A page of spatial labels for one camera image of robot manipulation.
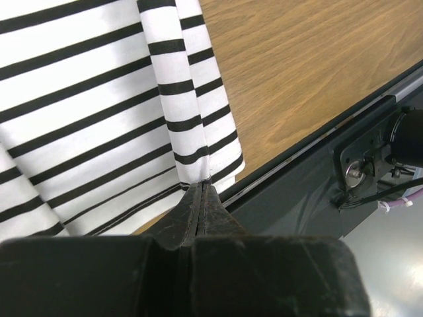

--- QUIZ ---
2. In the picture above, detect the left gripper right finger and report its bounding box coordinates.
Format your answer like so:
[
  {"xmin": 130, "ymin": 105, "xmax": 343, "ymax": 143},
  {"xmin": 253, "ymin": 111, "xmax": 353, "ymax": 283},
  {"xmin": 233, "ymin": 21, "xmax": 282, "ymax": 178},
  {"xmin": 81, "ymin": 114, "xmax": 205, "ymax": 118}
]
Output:
[{"xmin": 194, "ymin": 183, "xmax": 250, "ymax": 246}]

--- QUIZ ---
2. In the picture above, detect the black white striped tank top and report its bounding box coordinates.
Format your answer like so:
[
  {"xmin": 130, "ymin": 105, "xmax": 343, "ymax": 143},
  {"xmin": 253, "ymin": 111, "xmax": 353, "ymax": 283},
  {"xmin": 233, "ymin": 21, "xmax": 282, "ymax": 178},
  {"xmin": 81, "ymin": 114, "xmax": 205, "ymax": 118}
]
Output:
[{"xmin": 1, "ymin": 1, "xmax": 245, "ymax": 240}]

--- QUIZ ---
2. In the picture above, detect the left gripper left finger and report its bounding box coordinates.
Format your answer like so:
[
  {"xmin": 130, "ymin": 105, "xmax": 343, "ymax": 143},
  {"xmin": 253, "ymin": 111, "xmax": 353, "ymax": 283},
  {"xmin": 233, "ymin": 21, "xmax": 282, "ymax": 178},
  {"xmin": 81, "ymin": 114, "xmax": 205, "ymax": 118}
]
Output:
[{"xmin": 140, "ymin": 183, "xmax": 202, "ymax": 248}]

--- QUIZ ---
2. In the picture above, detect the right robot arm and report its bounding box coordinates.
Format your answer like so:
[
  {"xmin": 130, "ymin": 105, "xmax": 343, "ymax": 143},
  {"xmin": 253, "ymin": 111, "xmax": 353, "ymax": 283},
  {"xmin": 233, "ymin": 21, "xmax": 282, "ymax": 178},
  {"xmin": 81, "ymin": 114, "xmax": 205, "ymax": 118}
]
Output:
[{"xmin": 385, "ymin": 108, "xmax": 422, "ymax": 168}]

